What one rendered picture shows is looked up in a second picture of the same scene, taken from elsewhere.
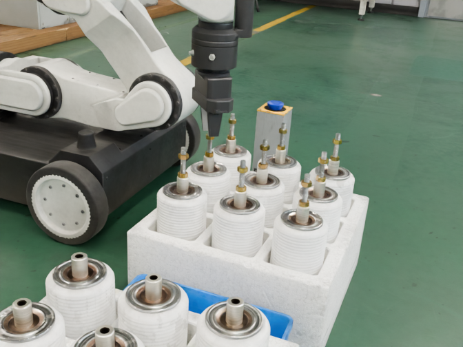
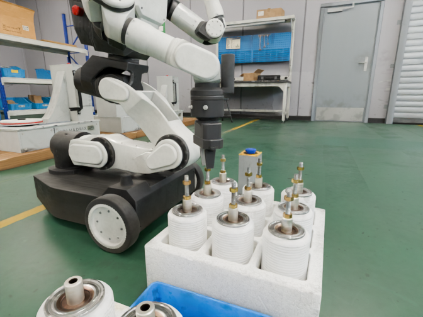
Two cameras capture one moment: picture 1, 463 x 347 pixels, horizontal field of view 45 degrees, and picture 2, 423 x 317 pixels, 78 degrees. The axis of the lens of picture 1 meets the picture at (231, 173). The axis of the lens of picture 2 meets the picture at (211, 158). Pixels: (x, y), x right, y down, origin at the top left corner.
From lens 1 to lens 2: 0.42 m
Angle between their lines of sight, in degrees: 10
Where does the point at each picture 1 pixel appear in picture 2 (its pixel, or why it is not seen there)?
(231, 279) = (230, 285)
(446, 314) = (403, 302)
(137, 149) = (162, 185)
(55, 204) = (104, 224)
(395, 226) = (337, 229)
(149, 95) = (167, 148)
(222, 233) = (220, 243)
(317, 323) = not seen: outside the picture
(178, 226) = (184, 239)
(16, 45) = not seen: hidden behind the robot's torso
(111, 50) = (143, 122)
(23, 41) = not seen: hidden behind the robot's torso
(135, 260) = (152, 268)
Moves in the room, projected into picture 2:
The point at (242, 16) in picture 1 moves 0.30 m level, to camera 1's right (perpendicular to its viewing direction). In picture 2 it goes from (226, 77) to (350, 77)
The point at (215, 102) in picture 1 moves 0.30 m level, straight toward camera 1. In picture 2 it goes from (209, 140) to (206, 179)
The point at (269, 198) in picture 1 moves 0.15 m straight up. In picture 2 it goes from (255, 213) to (257, 155)
